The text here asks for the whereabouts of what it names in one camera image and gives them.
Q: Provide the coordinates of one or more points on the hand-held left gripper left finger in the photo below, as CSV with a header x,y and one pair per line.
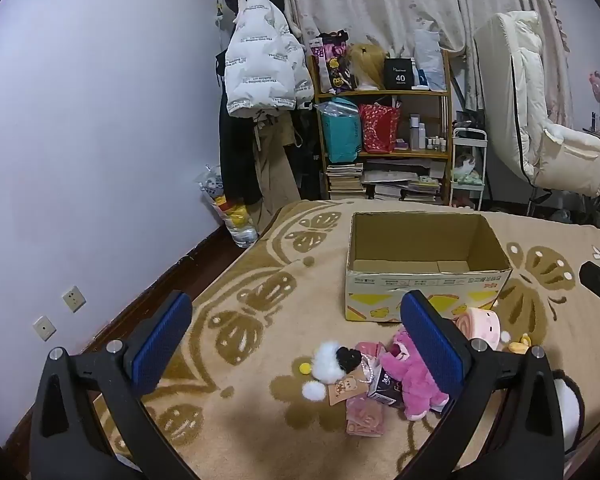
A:
x,y
161,340

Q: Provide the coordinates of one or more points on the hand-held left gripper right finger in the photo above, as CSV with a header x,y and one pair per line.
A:
x,y
430,340

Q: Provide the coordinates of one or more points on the pink plush toy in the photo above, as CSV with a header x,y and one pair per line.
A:
x,y
415,390

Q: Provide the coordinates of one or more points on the yellow plush toy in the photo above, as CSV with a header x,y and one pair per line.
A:
x,y
519,346

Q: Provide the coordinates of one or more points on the white black pompom plush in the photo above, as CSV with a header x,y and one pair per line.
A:
x,y
330,365

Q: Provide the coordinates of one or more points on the cardboard box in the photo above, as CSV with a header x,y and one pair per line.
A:
x,y
380,245

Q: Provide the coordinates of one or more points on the pink round plush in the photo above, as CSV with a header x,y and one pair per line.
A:
x,y
480,325

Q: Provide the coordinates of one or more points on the small black box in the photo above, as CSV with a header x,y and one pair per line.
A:
x,y
385,390

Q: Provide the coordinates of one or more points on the pink tissue pack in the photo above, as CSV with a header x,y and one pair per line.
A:
x,y
365,417

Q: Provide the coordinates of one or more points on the beige patterned blanket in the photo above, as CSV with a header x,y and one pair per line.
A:
x,y
280,310

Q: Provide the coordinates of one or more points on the clear bag of toys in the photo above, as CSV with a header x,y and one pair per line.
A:
x,y
230,210

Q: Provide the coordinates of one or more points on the pile of magazines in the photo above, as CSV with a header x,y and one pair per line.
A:
x,y
405,185

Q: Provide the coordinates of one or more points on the cream recliner chair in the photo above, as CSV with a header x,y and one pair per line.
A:
x,y
530,110

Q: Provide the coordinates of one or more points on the cat plush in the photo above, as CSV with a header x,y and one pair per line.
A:
x,y
465,167

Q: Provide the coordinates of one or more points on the stack of books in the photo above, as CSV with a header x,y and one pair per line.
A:
x,y
345,182

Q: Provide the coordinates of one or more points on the white trolley cart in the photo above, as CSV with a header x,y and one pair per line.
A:
x,y
470,135

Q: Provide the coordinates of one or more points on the black coat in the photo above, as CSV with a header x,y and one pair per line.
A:
x,y
235,160

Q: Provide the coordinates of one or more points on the row of small bottles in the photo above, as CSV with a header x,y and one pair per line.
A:
x,y
437,143

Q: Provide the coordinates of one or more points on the beige trousers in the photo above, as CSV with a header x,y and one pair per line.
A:
x,y
275,175

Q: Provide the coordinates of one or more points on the white bottles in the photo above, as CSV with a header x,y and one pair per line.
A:
x,y
416,132

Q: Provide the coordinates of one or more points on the red bag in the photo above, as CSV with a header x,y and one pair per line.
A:
x,y
377,127

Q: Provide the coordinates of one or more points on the teal bag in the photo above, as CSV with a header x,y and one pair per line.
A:
x,y
340,132

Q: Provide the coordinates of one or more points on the wooden shelf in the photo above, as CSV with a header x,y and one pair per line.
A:
x,y
380,94

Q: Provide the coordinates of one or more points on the black printed box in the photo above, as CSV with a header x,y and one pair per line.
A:
x,y
399,74

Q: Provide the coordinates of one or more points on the white plastic bag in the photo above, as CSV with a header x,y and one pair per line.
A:
x,y
429,57

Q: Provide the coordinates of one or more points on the blonde wig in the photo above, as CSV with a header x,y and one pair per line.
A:
x,y
369,65

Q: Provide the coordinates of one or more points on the pink patterned bag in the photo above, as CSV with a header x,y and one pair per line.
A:
x,y
332,65

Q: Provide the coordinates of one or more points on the white puffer jacket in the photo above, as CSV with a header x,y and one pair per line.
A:
x,y
260,60

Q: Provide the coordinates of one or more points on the cream curtain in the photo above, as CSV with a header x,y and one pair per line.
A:
x,y
380,0

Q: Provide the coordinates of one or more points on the white wall socket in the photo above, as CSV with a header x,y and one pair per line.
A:
x,y
44,328
73,299

